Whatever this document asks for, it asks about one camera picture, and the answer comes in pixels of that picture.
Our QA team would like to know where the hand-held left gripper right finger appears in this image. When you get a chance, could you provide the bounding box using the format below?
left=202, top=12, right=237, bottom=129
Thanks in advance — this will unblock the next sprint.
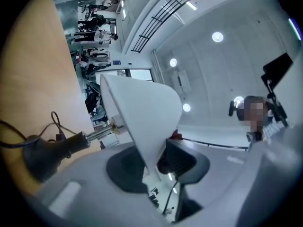
left=165, top=138, right=263, bottom=227

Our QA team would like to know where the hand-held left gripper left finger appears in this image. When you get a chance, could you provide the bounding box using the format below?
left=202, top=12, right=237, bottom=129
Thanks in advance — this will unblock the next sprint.
left=35, top=145, right=171, bottom=227

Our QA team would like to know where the dark red cloth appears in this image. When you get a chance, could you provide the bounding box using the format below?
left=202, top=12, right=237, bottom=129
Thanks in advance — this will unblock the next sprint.
left=156, top=129, right=183, bottom=175

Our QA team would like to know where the person's head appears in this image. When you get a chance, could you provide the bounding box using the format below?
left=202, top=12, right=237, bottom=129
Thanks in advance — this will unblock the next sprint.
left=236, top=95, right=272, bottom=137

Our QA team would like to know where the person's plaid shirt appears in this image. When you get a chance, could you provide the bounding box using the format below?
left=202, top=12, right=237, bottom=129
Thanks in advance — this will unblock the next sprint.
left=246, top=117, right=294, bottom=152

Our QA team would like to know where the white ceiling air conditioner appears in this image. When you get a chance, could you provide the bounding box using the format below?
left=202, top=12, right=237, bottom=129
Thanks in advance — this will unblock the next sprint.
left=172, top=69, right=192, bottom=95

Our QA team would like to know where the tall glass entrance door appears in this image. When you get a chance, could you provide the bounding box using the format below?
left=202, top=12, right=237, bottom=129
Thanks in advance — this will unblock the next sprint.
left=117, top=68, right=154, bottom=82

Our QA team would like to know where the black screen device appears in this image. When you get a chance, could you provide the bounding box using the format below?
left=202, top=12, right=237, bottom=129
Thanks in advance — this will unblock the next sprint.
left=261, top=52, right=294, bottom=91

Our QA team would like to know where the black balcony railing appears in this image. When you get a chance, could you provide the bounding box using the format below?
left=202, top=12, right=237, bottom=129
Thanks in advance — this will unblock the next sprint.
left=130, top=0, right=214, bottom=54

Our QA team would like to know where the black head-worn camera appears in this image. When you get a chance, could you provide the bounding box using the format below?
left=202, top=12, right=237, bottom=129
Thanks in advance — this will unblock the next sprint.
left=228, top=97, right=243, bottom=117

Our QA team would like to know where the black lamp power cable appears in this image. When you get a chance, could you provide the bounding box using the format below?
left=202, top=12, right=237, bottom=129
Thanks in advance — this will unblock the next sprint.
left=0, top=111, right=79, bottom=148

